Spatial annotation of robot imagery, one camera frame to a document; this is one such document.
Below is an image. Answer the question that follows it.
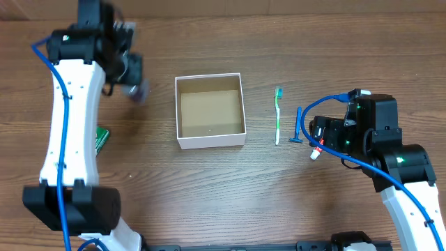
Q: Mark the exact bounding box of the Colgate toothpaste tube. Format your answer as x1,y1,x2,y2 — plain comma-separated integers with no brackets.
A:
310,146,323,160

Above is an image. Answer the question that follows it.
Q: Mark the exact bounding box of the right blue cable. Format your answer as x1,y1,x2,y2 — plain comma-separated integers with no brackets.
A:
300,93,446,241

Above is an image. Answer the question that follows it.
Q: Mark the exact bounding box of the blue cable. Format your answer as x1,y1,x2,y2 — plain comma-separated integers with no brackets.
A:
300,93,446,241
30,34,105,251

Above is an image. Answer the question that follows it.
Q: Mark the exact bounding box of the clear pump soap bottle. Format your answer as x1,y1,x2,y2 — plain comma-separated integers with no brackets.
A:
121,79,150,105

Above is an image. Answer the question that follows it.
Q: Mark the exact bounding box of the left blue cable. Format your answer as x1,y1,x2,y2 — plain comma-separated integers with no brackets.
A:
30,34,105,251

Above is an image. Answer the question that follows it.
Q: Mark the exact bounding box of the green soap bar packet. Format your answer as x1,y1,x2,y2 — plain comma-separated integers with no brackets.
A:
95,127,110,155

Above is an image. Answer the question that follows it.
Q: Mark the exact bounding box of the white cardboard box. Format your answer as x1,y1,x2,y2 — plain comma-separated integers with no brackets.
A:
175,73,247,150

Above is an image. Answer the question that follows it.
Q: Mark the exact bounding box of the green white toothbrush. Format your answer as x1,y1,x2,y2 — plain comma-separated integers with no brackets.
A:
275,86,283,146

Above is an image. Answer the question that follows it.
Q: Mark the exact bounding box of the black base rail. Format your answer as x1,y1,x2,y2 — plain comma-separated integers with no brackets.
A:
141,231,393,251

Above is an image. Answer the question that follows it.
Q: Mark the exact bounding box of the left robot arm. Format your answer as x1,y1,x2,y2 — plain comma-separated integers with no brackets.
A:
22,0,148,250

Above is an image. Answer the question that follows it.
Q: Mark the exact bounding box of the blue disposable razor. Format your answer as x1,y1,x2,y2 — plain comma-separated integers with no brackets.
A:
289,107,303,143

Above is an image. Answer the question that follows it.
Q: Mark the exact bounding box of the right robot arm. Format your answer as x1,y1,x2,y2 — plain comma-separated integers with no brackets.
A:
300,89,445,250

